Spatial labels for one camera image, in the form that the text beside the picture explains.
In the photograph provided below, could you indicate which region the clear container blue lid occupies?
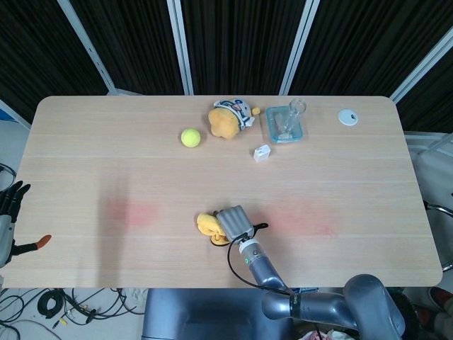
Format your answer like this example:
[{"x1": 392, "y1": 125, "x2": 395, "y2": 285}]
[{"x1": 265, "y1": 105, "x2": 306, "y2": 145}]

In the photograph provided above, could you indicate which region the white power adapter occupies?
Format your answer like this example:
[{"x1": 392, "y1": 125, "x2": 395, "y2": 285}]
[{"x1": 253, "y1": 144, "x2": 272, "y2": 164}]

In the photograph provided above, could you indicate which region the orange plush toy striped hat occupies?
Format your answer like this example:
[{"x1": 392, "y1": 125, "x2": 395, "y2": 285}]
[{"x1": 207, "y1": 98, "x2": 262, "y2": 140}]

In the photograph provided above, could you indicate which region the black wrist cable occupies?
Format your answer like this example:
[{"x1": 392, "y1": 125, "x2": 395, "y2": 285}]
[{"x1": 227, "y1": 232, "x2": 295, "y2": 295}]

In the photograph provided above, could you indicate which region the white round table grommet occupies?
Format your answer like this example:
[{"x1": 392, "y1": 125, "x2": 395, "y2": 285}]
[{"x1": 338, "y1": 108, "x2": 360, "y2": 125}]

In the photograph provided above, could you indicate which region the yellow-green tennis ball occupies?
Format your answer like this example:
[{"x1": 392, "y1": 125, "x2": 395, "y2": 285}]
[{"x1": 180, "y1": 127, "x2": 202, "y2": 149}]

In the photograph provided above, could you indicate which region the tangle of floor cables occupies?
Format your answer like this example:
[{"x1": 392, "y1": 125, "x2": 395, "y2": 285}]
[{"x1": 0, "y1": 287, "x2": 143, "y2": 332}]

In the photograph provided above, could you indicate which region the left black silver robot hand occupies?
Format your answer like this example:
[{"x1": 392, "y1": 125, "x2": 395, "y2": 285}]
[{"x1": 0, "y1": 181, "x2": 52, "y2": 267}]

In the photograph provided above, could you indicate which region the yellow microfiber cloth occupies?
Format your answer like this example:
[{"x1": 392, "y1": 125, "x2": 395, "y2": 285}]
[{"x1": 197, "y1": 211, "x2": 229, "y2": 247}]

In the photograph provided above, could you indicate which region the double grey partition post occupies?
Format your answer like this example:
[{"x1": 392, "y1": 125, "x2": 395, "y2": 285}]
[{"x1": 168, "y1": 0, "x2": 195, "y2": 95}]

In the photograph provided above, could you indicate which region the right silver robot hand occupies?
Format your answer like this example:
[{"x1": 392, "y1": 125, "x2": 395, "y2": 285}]
[{"x1": 215, "y1": 204, "x2": 269, "y2": 243}]

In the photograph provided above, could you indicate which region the slanted grey partition post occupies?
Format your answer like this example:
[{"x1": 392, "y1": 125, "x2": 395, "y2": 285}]
[{"x1": 58, "y1": 0, "x2": 118, "y2": 94}]

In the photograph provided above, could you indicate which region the grey robot torso base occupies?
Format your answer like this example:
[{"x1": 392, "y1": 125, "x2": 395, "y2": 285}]
[{"x1": 141, "y1": 288, "x2": 295, "y2": 340}]

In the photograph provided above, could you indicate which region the grey corner partition post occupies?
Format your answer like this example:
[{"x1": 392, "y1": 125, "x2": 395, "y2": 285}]
[{"x1": 389, "y1": 26, "x2": 453, "y2": 103}]

